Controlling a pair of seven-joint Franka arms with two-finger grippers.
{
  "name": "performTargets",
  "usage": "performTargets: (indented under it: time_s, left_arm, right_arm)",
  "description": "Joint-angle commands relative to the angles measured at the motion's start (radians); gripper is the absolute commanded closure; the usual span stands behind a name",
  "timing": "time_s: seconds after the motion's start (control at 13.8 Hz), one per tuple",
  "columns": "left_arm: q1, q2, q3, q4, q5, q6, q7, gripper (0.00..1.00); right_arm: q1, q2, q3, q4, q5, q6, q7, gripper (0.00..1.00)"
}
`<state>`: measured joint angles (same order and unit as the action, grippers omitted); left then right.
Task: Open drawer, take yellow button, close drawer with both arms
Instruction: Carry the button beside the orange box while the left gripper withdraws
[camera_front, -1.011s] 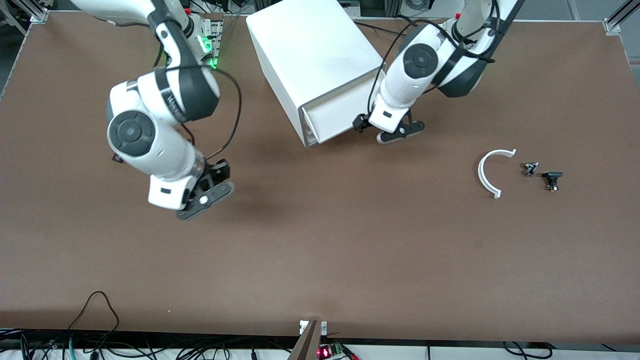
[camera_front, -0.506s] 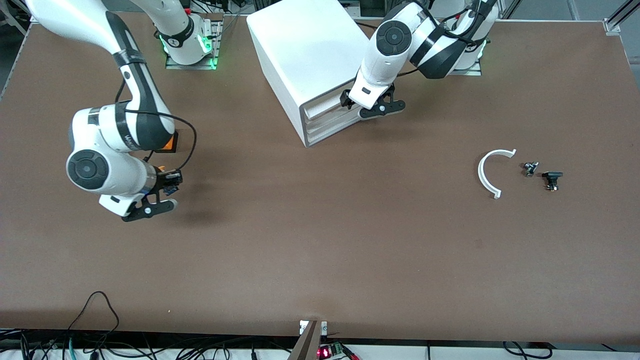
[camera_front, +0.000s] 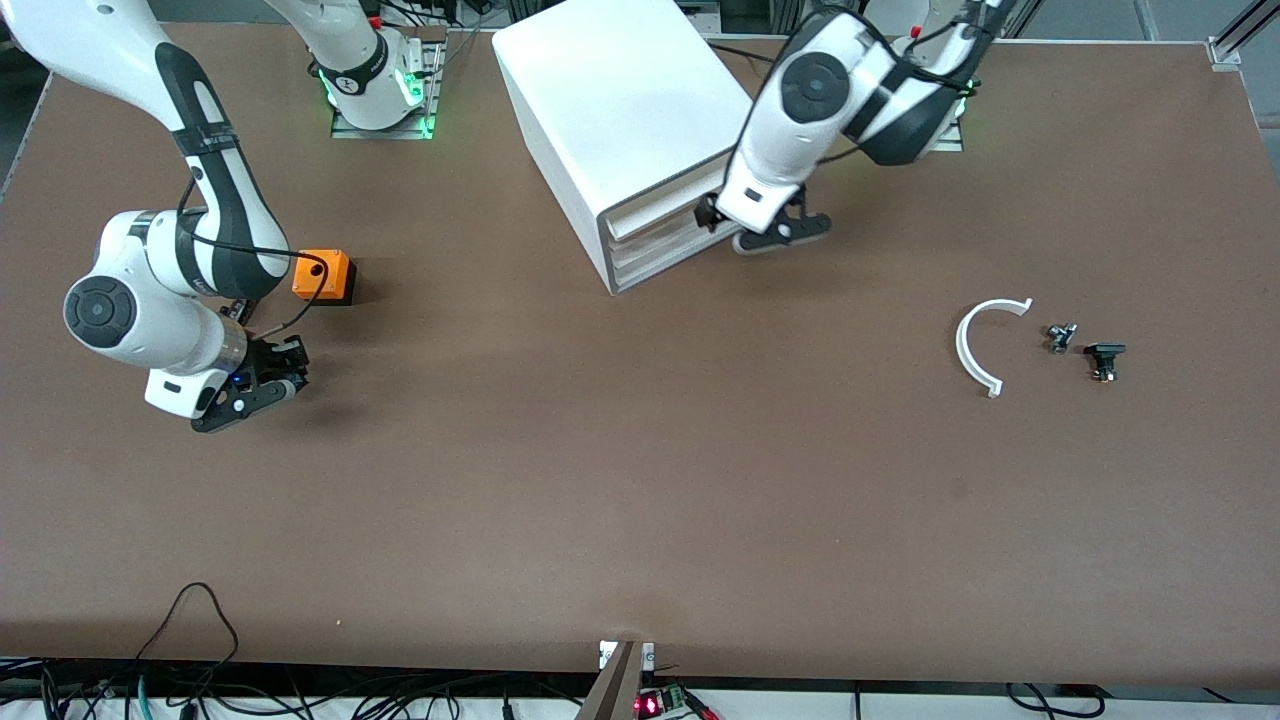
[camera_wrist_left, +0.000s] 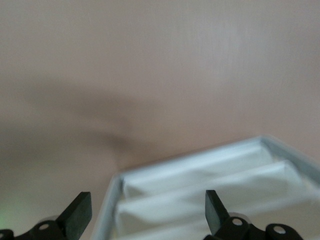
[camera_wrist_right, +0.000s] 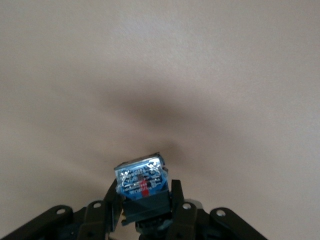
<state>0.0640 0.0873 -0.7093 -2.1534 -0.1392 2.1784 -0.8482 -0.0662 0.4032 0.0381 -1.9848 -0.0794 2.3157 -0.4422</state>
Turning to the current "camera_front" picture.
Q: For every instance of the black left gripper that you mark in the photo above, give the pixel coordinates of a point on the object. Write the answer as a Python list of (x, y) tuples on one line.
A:
[(707, 213)]

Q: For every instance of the small black switch component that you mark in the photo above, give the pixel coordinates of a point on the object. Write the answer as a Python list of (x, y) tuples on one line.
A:
[(1104, 356)]

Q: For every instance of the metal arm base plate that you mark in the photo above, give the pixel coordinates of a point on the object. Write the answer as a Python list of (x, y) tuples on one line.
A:
[(432, 90), (955, 140)]

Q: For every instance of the orange box with hole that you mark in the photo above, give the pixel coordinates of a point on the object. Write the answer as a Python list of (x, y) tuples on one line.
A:
[(330, 276)]

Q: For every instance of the white curved plastic arc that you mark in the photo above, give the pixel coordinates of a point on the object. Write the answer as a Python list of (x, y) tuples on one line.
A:
[(965, 345)]

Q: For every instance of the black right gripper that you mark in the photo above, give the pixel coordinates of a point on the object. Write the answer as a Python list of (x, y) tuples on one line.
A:
[(266, 357)]

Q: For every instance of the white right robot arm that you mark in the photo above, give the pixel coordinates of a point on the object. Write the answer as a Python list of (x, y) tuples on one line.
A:
[(140, 310)]

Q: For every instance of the circuit board with red light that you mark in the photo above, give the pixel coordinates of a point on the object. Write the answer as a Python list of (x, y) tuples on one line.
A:
[(665, 702)]

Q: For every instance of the small black silver component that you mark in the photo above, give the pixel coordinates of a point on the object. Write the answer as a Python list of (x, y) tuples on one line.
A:
[(1060, 337)]

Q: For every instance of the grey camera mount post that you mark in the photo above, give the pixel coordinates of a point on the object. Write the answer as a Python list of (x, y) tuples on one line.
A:
[(615, 690)]

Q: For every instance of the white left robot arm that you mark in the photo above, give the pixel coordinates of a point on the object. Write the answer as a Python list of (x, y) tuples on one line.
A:
[(810, 110)]

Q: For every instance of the aluminium frame profile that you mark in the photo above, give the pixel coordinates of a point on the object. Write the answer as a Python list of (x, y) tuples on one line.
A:
[(1240, 35)]

